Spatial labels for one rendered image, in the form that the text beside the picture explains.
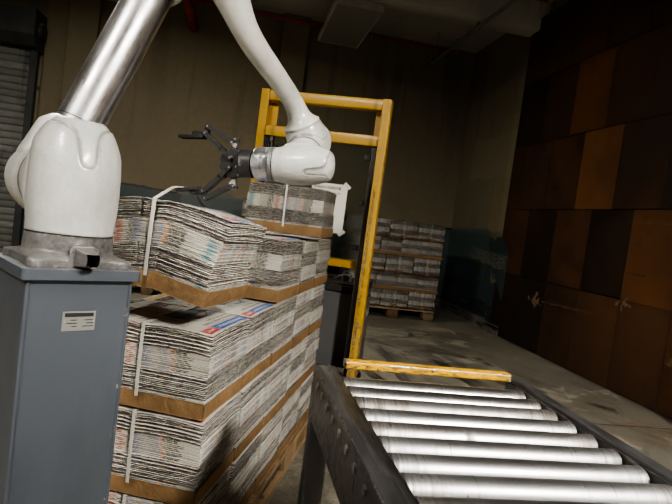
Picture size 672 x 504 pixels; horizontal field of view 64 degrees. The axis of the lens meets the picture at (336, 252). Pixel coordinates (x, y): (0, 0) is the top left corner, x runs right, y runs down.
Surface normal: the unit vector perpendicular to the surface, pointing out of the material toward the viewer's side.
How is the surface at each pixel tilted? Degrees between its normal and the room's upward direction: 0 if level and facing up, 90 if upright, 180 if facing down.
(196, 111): 90
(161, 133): 90
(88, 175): 85
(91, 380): 90
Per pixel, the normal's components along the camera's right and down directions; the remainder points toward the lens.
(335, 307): -0.18, 0.03
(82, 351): 0.70, 0.13
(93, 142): 0.70, -0.22
